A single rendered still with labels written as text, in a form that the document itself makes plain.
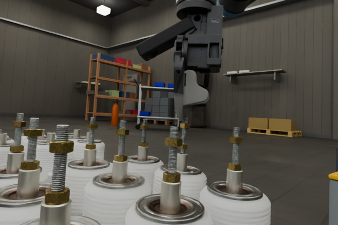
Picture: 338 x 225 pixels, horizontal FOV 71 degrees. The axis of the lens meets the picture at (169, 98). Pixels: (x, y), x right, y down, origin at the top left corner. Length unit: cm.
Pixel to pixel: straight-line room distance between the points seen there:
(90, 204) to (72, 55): 1178
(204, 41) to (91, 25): 1252
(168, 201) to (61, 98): 1146
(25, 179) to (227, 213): 24
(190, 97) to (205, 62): 7
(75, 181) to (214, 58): 31
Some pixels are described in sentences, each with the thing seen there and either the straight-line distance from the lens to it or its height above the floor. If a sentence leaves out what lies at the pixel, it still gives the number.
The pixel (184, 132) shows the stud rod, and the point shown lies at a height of 32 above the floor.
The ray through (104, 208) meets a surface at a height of 23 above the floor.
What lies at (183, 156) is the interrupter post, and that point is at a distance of 44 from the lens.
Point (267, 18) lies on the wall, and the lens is 782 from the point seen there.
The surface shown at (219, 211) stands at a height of 24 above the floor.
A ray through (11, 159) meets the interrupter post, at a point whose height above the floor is 27.
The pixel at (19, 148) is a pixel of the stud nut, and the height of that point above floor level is 29.
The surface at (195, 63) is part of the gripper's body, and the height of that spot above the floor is 45.
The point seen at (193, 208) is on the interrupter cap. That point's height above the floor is 25.
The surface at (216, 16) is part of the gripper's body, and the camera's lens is 45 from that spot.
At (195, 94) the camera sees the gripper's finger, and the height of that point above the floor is 39.
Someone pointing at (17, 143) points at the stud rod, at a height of 30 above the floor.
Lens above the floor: 35
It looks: 4 degrees up
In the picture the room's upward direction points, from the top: 3 degrees clockwise
